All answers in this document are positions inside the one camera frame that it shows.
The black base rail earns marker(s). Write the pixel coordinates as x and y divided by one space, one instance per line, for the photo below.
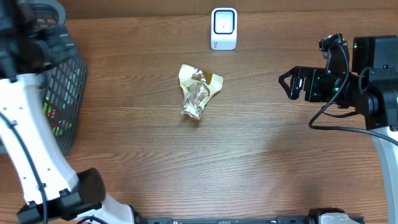
315 216

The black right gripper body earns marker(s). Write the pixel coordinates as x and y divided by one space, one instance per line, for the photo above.
323 86

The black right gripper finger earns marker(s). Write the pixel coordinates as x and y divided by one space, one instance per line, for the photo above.
293 88
295 72

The grey plastic mesh basket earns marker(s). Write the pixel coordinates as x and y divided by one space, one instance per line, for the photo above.
62 86

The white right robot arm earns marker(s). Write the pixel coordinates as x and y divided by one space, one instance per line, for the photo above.
364 78

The beige foil snack pouch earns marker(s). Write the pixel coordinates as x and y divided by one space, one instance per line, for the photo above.
198 87

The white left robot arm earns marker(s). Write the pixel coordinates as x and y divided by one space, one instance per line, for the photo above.
52 189

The white barcode scanner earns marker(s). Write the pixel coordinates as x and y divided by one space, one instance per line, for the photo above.
224 28

